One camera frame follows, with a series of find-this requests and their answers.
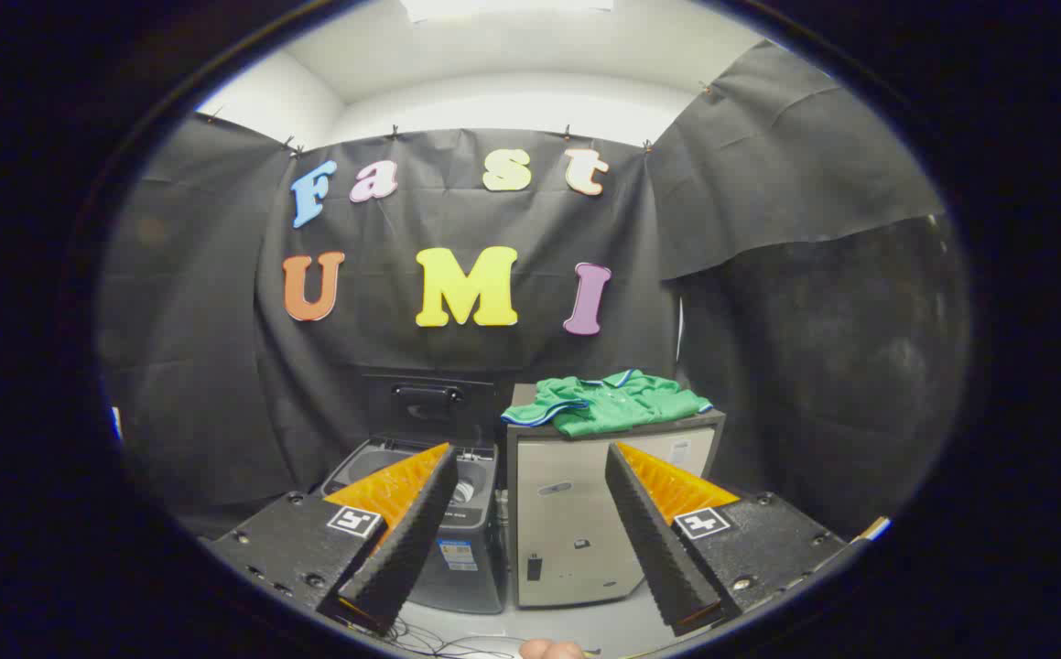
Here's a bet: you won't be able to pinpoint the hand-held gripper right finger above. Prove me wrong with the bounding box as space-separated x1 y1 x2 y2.
605 442 861 639

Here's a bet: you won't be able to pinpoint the thin black floor cables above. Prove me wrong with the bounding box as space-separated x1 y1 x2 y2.
384 618 531 659

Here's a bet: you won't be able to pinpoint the green polo shirt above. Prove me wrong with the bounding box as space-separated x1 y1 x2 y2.
501 369 714 438

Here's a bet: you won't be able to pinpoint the small beige cabinet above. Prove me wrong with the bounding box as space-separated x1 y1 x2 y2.
504 384 728 610

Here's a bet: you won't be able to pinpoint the grey top-load washing machine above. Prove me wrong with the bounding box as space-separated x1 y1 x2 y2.
321 438 505 614

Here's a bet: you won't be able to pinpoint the dark washing machine lid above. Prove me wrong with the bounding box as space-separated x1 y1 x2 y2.
362 370 497 448

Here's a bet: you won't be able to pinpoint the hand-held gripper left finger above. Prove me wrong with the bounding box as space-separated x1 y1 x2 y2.
205 442 460 634

